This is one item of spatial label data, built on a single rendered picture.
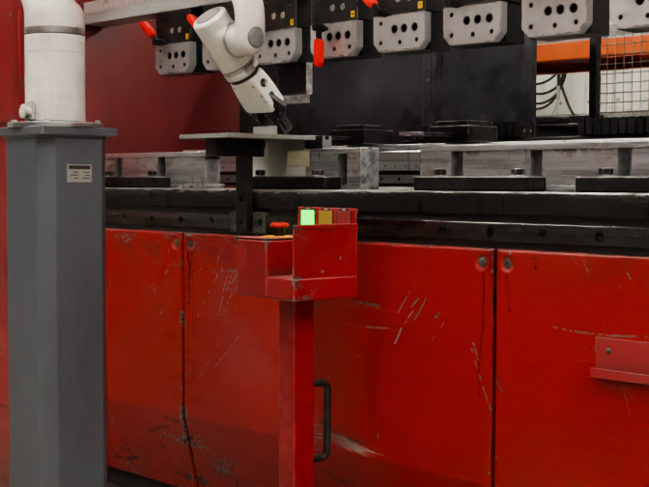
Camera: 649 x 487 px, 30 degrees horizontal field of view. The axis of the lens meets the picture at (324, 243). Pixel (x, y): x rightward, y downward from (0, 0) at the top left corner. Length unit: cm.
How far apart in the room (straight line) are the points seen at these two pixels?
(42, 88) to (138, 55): 125
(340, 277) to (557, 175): 47
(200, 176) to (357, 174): 57
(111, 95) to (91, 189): 119
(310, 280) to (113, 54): 146
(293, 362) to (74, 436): 46
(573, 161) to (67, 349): 105
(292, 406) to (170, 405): 70
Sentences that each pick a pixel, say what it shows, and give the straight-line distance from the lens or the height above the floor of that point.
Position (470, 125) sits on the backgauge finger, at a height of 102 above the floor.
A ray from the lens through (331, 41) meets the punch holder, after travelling 279.
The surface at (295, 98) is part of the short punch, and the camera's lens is 293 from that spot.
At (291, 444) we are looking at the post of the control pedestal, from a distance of 249.
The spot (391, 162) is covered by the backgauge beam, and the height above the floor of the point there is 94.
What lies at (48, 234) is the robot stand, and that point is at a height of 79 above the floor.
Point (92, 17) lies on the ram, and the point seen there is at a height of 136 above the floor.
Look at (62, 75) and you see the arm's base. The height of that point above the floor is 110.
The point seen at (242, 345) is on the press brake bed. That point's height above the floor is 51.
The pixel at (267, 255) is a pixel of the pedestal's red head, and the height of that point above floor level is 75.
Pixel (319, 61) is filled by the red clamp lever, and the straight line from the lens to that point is 277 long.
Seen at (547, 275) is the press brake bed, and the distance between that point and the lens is 226.
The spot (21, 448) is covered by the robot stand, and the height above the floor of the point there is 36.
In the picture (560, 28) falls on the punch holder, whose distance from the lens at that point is 239.
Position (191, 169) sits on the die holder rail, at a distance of 319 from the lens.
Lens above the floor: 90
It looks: 3 degrees down
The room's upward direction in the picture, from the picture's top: straight up
